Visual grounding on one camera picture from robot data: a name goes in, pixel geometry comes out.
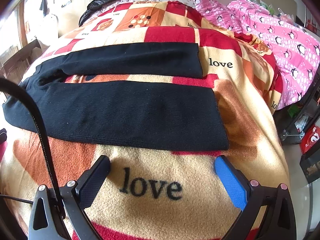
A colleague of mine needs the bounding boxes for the black jacket on bed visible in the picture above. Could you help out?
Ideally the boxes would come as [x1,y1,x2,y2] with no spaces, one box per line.
[78,0,116,27]

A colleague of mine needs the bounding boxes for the patchwork love blanket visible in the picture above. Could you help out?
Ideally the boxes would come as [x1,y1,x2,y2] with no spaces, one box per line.
[1,2,290,239]

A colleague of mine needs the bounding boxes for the black knit pants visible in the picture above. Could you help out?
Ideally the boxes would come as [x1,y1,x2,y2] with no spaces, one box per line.
[2,42,230,152]

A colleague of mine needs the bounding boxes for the red bag on floor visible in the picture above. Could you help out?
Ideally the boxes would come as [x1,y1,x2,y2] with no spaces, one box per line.
[300,125,319,154]

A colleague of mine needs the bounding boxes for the black cable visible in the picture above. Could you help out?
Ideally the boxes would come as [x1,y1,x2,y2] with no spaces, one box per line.
[0,77,66,221]

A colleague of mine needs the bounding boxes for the pink penguin quilt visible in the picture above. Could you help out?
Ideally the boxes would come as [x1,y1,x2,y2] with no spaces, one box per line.
[193,0,319,110]

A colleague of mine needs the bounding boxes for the black metal shelf rack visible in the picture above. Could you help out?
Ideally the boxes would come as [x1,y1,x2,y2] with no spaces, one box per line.
[273,70,319,145]

